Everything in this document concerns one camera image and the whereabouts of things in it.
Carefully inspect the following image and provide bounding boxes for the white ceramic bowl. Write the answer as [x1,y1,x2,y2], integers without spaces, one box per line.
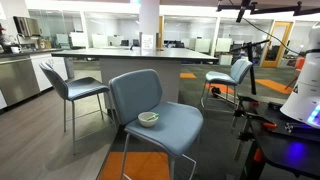
[138,112,159,128]

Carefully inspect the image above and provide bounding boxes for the white mug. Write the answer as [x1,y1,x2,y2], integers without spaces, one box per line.
[11,46,21,54]

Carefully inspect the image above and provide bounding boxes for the white kitchen cabinet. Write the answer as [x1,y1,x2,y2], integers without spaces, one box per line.
[30,52,69,92]

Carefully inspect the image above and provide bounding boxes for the orange framed door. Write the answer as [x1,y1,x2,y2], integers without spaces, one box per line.
[261,21,293,67]

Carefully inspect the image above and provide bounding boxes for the far right blue chair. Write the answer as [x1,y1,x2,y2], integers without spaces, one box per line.
[200,58,254,109]

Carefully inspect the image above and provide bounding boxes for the green marker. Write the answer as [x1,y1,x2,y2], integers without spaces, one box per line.
[147,114,160,121]

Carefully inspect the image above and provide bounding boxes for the left blue chair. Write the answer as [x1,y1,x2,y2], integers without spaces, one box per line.
[39,62,111,154]

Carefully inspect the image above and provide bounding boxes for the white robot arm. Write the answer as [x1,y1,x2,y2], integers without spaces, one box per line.
[280,23,320,128]

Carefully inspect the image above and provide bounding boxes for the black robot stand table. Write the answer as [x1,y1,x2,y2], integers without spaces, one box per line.
[231,94,320,180]

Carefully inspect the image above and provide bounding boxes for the white sign holder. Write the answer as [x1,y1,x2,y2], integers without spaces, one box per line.
[141,34,154,49]

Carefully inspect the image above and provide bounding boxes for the grey counter island table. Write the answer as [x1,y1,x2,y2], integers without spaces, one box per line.
[52,47,216,102]

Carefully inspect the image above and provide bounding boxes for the blue chair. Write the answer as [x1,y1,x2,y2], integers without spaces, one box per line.
[39,62,111,154]
[109,69,203,180]
[200,58,254,109]

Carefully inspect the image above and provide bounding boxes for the front blue chair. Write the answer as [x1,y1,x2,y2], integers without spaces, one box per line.
[109,69,203,180]

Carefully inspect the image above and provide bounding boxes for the stainless steel dishwasher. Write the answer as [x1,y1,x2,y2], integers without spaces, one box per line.
[0,56,40,106]

